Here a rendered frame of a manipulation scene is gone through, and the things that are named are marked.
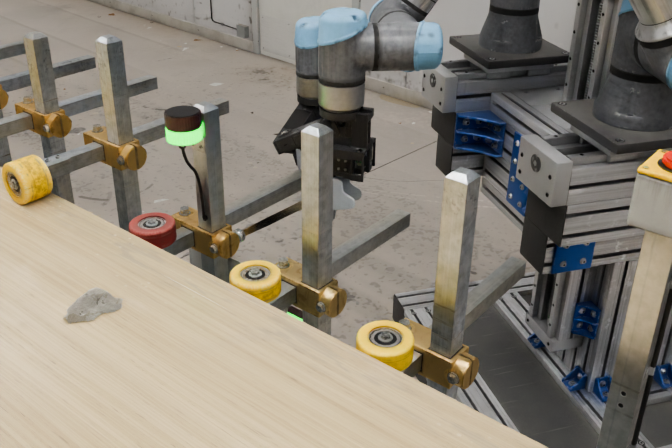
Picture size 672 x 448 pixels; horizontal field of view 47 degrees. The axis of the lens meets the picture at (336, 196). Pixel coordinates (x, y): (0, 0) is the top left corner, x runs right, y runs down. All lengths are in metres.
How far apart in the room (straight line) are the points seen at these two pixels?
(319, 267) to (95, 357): 0.37
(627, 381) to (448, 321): 0.25
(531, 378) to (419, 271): 0.89
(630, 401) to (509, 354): 1.20
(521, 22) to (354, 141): 0.75
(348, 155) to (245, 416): 0.48
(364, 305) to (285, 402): 1.75
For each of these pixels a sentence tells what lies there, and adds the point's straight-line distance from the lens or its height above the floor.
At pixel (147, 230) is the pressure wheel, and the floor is 0.91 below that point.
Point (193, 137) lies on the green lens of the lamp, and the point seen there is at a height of 1.07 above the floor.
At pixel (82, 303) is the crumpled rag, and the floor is 0.92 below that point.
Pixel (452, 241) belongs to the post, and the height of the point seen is 1.04.
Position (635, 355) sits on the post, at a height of 0.98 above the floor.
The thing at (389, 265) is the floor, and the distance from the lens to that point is 2.94.
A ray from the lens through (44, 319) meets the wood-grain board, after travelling 1.19.
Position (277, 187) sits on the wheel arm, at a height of 0.86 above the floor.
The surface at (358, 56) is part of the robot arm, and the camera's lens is 1.20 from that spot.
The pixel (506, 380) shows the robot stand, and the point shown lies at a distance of 2.14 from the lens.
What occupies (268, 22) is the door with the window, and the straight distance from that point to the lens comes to 5.29.
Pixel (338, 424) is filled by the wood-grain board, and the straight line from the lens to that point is 0.96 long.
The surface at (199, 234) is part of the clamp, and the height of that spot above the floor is 0.86.
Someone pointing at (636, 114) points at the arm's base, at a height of 1.07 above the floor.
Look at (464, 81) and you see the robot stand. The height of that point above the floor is 0.98.
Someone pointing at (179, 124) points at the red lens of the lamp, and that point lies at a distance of 1.28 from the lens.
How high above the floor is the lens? 1.56
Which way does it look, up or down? 27 degrees down
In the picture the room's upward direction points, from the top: 1 degrees clockwise
